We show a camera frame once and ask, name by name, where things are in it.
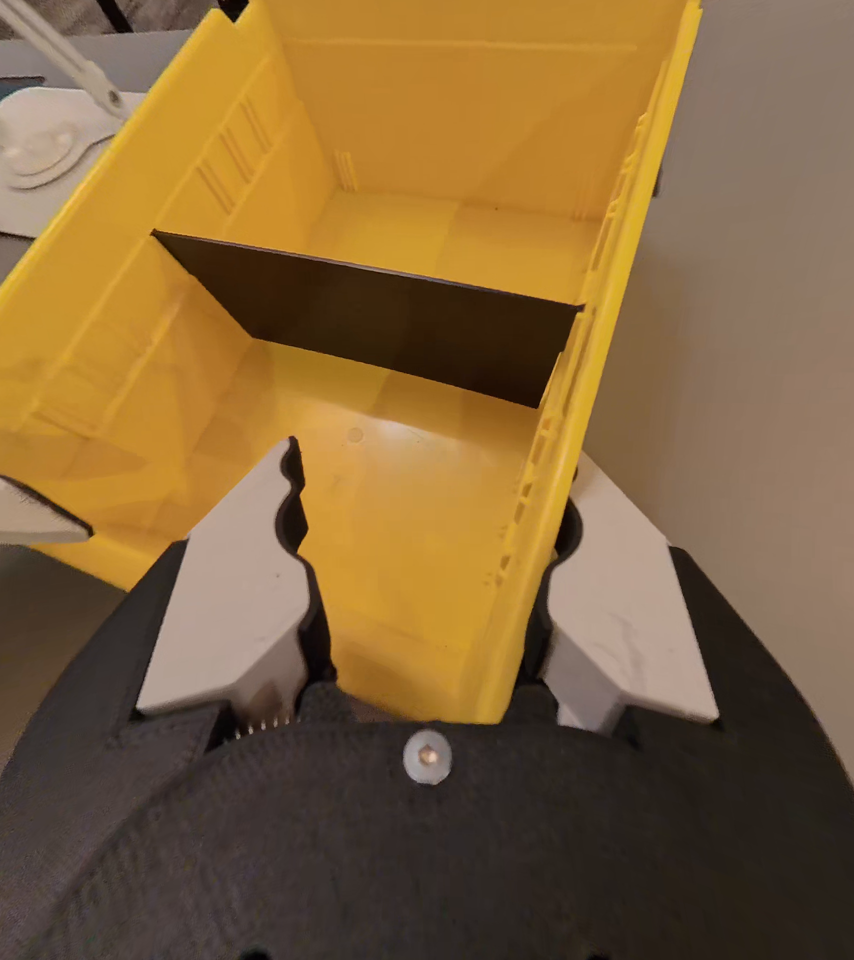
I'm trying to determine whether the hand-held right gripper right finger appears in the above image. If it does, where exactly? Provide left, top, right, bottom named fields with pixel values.
left=539, top=453, right=721, bottom=735

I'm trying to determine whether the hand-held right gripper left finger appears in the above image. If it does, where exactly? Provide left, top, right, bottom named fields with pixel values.
left=136, top=437, right=340, bottom=714

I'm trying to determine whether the cardboard bin divider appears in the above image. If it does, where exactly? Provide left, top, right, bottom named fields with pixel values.
left=151, top=230, right=586, bottom=410

